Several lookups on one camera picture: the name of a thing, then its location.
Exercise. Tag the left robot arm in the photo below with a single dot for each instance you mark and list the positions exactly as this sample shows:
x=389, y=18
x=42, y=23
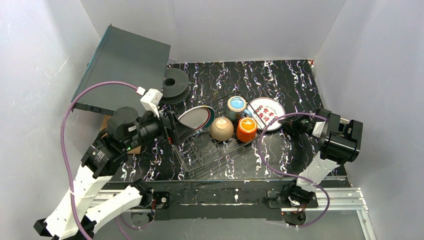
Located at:
x=75, y=218

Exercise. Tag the blue butterfly mug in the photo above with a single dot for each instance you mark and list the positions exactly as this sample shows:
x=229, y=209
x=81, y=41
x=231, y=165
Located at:
x=237, y=108

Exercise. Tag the white plate green red rim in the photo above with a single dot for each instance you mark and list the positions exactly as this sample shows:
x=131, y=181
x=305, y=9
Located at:
x=199, y=117

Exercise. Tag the black foam spool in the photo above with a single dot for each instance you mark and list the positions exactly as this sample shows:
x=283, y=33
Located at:
x=175, y=87

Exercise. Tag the wire dish rack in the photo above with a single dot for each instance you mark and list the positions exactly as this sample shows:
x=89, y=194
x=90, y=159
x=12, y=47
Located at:
x=201, y=150

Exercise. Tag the dark grey metal box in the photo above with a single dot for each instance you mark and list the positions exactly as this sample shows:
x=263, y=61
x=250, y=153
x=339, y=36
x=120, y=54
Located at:
x=124, y=57

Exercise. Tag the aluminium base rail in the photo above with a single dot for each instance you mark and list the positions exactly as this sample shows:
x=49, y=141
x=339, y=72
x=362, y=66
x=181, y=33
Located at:
x=232, y=203

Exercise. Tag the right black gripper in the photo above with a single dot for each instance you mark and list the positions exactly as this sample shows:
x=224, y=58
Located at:
x=294, y=125

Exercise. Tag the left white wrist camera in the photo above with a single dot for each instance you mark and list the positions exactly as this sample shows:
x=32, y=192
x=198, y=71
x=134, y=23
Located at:
x=150, y=101

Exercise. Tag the wooden board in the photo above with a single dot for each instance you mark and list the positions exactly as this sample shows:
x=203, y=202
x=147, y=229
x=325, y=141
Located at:
x=103, y=125

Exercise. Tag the white floral bowl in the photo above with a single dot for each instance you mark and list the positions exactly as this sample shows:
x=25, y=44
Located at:
x=221, y=129

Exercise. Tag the orange mug black handle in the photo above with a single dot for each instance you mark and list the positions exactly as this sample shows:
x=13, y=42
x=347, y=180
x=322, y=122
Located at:
x=246, y=129

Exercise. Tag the white plate red characters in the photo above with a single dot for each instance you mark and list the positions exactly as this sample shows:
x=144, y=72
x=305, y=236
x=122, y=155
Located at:
x=264, y=110

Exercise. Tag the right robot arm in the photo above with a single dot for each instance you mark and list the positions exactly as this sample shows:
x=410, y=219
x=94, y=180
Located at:
x=339, y=142

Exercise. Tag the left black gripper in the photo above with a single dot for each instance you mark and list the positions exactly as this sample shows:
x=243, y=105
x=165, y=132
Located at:
x=169, y=127

